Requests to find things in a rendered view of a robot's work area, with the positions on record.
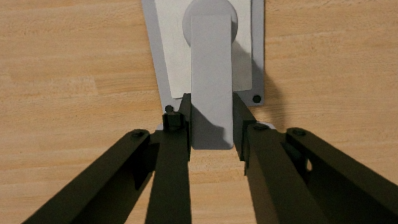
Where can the grey tap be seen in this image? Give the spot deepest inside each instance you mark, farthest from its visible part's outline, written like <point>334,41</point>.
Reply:
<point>217,64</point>

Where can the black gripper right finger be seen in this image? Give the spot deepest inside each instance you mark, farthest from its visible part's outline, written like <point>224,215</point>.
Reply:
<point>347,191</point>

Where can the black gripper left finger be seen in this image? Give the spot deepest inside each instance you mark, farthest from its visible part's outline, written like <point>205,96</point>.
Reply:
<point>105,192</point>

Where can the grey mounting plate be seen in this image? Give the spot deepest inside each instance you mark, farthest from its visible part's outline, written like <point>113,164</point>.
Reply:
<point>252,97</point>

